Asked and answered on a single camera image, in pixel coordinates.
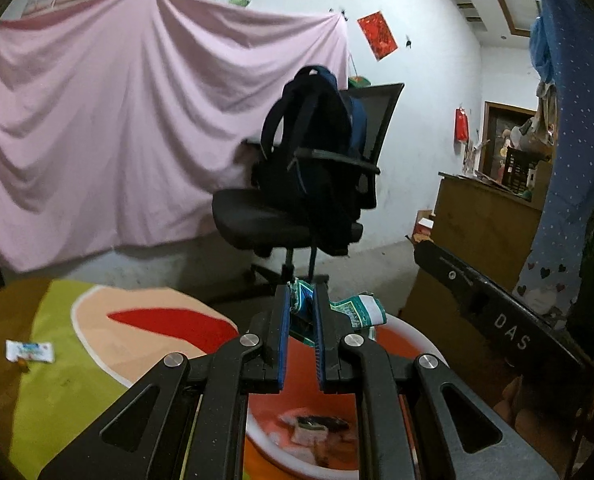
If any green and white patterned wrapper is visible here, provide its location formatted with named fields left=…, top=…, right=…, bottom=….
left=289, top=280, right=388, bottom=347

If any black office chair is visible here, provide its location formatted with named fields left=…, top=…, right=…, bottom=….
left=212, top=82, right=406, bottom=292

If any blue dotted cloth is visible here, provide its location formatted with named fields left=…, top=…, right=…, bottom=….
left=513, top=0, right=594, bottom=323

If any person's right hand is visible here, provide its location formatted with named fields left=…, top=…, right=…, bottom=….
left=494, top=375, right=578, bottom=456

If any pink hanging sheet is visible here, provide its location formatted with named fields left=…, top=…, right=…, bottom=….
left=0, top=0, right=350, bottom=273

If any framed wall picture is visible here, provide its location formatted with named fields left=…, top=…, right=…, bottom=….
left=482, top=101, right=538, bottom=182

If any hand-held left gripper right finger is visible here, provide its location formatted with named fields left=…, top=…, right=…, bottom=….
left=313, top=284, right=560, bottom=480

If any dark wrapper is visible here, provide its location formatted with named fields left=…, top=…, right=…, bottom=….
left=297, top=414, right=354, bottom=433

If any red wall poster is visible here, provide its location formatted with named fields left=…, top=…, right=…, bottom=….
left=357, top=9, right=399, bottom=62

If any white wrapper with blue print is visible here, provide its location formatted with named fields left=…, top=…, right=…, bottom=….
left=5, top=340, right=56, bottom=364

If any dark blue backpack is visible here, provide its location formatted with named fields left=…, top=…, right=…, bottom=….
left=252, top=64, right=369, bottom=257

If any red wall ornament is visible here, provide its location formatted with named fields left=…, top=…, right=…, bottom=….
left=454, top=107, right=470, bottom=144

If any red basin with white rim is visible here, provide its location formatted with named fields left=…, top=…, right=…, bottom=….
left=242, top=312, right=450, bottom=480

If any black crate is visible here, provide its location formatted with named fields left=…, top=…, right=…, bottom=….
left=503, top=146, right=540, bottom=193

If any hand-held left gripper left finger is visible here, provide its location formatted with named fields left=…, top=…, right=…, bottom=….
left=37, top=284, right=292, bottom=480

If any wooden cabinet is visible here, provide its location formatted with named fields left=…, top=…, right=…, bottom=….
left=402, top=171, right=546, bottom=333

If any long white plastic wrapper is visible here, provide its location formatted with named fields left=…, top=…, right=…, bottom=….
left=278, top=409, right=328, bottom=447

